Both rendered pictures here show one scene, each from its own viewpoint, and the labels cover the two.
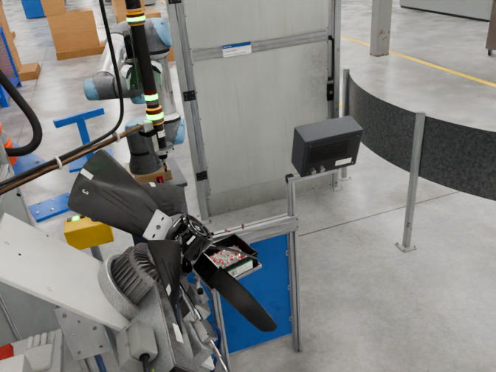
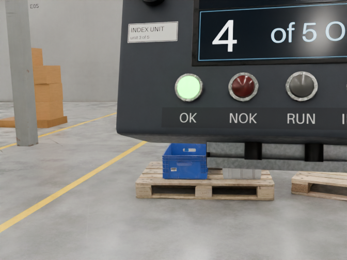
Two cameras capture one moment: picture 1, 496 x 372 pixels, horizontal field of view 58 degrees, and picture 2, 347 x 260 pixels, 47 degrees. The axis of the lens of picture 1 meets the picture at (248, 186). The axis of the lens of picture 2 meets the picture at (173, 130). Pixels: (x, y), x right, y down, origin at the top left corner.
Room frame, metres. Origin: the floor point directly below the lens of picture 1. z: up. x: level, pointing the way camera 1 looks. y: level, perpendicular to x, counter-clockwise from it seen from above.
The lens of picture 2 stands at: (2.10, -0.20, 1.14)
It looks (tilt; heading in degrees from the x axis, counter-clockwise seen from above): 9 degrees down; 210
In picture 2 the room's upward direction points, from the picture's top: 1 degrees counter-clockwise
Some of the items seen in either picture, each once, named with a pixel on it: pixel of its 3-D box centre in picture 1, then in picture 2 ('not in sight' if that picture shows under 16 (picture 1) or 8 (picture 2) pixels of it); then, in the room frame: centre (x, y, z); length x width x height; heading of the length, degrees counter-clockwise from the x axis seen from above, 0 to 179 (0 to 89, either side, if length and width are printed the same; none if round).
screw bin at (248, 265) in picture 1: (224, 260); not in sight; (1.38, 0.12, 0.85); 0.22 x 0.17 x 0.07; 122
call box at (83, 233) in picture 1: (89, 231); not in sight; (1.41, 0.61, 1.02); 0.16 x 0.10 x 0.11; 106
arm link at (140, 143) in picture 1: (140, 133); not in sight; (1.87, 0.46, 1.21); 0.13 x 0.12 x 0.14; 89
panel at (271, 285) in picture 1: (209, 311); not in sight; (1.52, 0.23, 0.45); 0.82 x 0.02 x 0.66; 106
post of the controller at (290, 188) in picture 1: (290, 195); not in sight; (1.64, -0.18, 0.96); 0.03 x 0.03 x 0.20; 16
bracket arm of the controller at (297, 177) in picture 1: (311, 173); (319, 155); (1.66, -0.28, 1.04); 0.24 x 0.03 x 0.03; 106
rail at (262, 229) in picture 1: (198, 246); not in sight; (1.52, 0.23, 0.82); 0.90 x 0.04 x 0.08; 106
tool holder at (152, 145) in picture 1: (156, 135); not in sight; (1.14, 0.24, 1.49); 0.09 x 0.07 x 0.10; 141
